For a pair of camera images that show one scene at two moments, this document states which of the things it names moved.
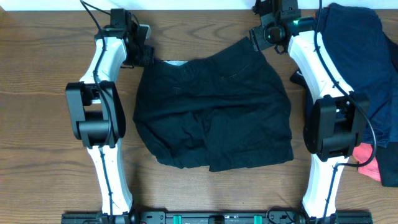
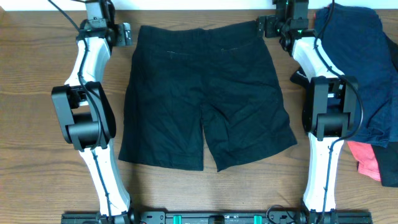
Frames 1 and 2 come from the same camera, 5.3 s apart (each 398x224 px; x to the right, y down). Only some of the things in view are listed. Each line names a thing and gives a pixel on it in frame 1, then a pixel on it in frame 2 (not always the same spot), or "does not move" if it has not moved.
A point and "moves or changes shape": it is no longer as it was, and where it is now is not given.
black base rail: (214, 217) does not move
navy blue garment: (359, 47) does not move
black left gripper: (146, 56) -> (120, 33)
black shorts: (227, 110) moves or changes shape
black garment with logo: (298, 78) does not move
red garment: (362, 153) does not move
